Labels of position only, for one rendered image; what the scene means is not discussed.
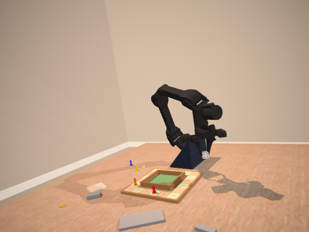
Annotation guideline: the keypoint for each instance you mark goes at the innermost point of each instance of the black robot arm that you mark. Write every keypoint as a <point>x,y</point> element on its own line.
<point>189,98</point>

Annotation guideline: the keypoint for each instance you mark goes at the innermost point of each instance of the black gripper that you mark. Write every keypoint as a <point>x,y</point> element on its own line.
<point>185,138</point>

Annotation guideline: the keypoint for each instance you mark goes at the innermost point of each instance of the grey die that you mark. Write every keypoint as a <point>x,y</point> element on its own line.
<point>205,154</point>

